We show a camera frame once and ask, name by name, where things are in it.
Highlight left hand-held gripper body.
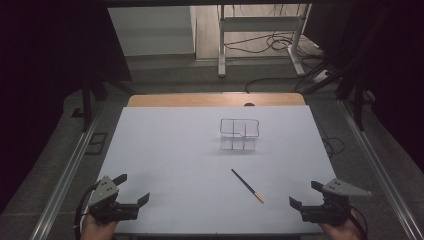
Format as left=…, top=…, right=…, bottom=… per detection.
left=87, top=175, right=141, bottom=224

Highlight black floor plate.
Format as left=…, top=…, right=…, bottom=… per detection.
left=84, top=132, right=108, bottom=156

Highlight metal floor rail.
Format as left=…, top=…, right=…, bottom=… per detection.
left=338, top=99, right=424, bottom=240
left=39, top=99, right=104, bottom=240

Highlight white table mat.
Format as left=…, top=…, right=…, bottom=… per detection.
left=79, top=105, right=354, bottom=236

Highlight thin black looped cable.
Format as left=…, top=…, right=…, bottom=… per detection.
left=321, top=136, right=346, bottom=158

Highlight white desk frame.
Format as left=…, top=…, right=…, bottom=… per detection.
left=217, top=3, right=313, bottom=78

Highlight black floor cable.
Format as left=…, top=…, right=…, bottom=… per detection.
left=244, top=77, right=301, bottom=94

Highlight person's right hand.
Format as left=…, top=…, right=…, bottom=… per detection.
left=318, top=209, right=363, bottom=240

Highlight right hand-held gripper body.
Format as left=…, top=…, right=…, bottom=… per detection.
left=299, top=178, right=373, bottom=225

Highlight tangled black floor cables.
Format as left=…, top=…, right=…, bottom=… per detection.
left=223, top=31, right=323, bottom=56

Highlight right hand-held gripper cable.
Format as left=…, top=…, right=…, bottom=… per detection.
left=346, top=203, right=369, bottom=240

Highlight hand-held gripper cable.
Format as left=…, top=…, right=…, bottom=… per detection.
left=346, top=203, right=369, bottom=240
left=73, top=181, right=101, bottom=240

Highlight black metal stand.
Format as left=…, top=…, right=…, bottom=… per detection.
left=71, top=78, right=134, bottom=133
left=334, top=76, right=378, bottom=131

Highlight black curtain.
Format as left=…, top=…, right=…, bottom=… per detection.
left=304, top=0, right=424, bottom=164
left=0, top=0, right=132, bottom=214

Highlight white power strip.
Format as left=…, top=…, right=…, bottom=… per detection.
left=313, top=69, right=331, bottom=84

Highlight person's left hand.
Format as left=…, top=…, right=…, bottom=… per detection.
left=79, top=213, right=119, bottom=240

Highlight dark pencil with orange end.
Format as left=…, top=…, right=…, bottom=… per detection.
left=230, top=168, right=265, bottom=204

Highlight clear acrylic pen holder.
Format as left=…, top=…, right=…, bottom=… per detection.
left=219, top=117, right=261, bottom=152

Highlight left hand-held gripper cable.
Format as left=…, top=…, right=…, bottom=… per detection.
left=73, top=181, right=101, bottom=240

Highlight white partition panel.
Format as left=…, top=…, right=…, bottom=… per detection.
left=107, top=5, right=198, bottom=58

